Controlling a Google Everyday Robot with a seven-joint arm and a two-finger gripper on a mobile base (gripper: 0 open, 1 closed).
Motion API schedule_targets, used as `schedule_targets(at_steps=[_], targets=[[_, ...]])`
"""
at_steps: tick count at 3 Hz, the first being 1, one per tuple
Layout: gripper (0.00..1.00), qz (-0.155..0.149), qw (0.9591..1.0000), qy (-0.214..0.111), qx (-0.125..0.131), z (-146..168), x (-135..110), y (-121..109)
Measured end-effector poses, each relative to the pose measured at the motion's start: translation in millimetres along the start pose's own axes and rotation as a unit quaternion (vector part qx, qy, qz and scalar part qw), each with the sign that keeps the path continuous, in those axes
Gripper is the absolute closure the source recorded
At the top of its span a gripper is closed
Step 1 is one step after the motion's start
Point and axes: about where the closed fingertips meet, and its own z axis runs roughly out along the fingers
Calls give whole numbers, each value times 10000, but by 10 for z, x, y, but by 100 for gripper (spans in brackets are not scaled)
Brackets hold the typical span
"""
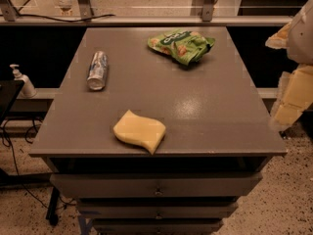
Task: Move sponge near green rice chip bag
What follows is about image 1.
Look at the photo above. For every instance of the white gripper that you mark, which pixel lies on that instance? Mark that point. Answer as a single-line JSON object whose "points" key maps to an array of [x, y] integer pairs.
{"points": [[302, 38]]}

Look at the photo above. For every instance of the yellow wavy sponge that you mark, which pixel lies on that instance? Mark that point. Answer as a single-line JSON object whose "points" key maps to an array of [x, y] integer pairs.
{"points": [[140, 131]]}

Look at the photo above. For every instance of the green rice chip bag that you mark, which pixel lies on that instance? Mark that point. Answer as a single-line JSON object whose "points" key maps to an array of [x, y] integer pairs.
{"points": [[184, 46]]}

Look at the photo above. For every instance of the top grey drawer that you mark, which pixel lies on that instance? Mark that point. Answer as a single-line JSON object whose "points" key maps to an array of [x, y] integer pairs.
{"points": [[144, 185]]}

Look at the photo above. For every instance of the grey drawer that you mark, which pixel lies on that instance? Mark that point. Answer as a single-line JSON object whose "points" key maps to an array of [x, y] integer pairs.
{"points": [[158, 210], [144, 185], [157, 227]]}

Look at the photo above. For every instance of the grey drawer cabinet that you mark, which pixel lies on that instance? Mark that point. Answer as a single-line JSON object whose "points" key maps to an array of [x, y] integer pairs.
{"points": [[214, 117]]}

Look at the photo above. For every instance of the silver blue drink can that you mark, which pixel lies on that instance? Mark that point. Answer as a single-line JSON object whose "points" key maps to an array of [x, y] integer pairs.
{"points": [[98, 71]]}

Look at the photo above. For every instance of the bottom grey drawer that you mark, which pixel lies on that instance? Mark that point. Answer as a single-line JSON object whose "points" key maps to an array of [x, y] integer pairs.
{"points": [[157, 227]]}

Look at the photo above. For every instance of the middle grey drawer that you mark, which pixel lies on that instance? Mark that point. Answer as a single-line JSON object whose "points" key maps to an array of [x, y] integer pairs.
{"points": [[158, 210]]}

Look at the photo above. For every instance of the white pump dispenser bottle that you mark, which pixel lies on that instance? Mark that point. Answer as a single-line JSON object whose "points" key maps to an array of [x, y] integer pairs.
{"points": [[28, 89]]}

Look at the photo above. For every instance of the metal window frame rail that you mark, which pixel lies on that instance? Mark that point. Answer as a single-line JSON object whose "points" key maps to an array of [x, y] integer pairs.
{"points": [[130, 12]]}

